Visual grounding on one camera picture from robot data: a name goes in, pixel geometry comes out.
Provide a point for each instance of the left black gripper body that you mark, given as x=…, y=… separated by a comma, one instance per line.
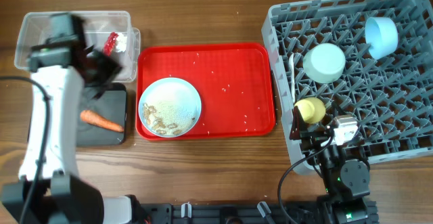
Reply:
x=102, y=71

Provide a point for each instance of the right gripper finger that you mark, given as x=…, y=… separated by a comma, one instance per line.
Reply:
x=299, y=127
x=340, y=118

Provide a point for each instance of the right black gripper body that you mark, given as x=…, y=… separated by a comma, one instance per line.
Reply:
x=314, y=139

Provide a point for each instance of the yellow cup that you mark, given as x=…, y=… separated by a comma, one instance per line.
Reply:
x=312, y=109

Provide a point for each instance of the red snack wrapper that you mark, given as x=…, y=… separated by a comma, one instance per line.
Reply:
x=110, y=44

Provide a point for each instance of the white tissue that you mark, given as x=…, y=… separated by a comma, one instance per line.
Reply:
x=120, y=43

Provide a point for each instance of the orange carrot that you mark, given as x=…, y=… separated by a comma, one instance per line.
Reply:
x=92, y=118

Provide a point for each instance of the green bowl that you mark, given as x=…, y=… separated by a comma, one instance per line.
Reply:
x=324, y=63

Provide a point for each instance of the white plastic spoon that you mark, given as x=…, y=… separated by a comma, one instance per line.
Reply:
x=292, y=78

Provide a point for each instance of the food scraps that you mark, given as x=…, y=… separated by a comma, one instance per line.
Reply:
x=167, y=119

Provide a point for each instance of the light blue plate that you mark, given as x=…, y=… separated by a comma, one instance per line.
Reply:
x=173, y=90

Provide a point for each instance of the light blue bowl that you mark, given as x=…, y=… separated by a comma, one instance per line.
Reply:
x=381, y=35

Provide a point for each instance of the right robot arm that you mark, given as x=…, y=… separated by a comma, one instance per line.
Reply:
x=346, y=179

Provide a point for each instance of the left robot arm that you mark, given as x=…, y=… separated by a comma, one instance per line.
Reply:
x=49, y=189

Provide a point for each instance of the grey dishwasher rack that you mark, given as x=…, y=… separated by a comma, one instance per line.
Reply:
x=391, y=97

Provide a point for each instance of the black plastic tray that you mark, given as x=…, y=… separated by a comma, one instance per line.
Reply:
x=108, y=109

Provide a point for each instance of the clear plastic bin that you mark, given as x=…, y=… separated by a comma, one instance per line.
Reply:
x=35, y=29

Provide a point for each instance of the red serving tray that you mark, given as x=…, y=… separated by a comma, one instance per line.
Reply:
x=233, y=80

